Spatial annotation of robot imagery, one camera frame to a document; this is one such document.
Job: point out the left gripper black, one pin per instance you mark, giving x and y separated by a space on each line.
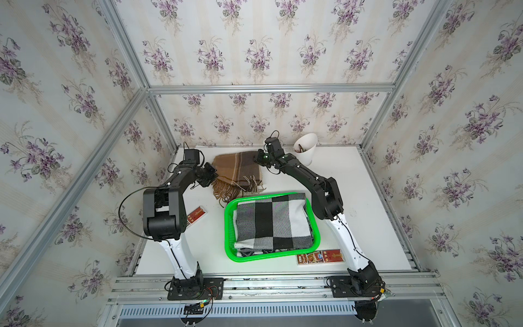
211 175

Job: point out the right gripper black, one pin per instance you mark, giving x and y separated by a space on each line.
256 157

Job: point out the green plastic basket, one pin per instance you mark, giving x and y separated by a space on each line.
229 235

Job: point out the grey black checkered scarf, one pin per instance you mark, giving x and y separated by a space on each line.
278 223

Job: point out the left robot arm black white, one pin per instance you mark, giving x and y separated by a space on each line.
165 216

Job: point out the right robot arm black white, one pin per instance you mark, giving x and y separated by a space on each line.
327 205

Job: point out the brown plaid fringed scarf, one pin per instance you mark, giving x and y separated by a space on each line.
238 174

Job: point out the red packet left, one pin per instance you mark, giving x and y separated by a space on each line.
196 215

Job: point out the red packet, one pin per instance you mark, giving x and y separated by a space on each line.
196 215
321 257

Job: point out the white cup holder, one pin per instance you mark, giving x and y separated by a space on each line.
309 143

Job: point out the red packet front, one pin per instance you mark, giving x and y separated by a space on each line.
321 257

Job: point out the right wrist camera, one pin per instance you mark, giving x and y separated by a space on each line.
274 147

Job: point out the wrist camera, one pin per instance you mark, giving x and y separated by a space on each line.
193 156
274 147

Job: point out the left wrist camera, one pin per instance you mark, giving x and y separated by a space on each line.
193 156

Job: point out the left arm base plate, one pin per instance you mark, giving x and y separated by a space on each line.
193 289

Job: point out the aluminium rail frame front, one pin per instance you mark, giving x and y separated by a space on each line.
287 295

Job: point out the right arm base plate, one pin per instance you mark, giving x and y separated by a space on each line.
352 287

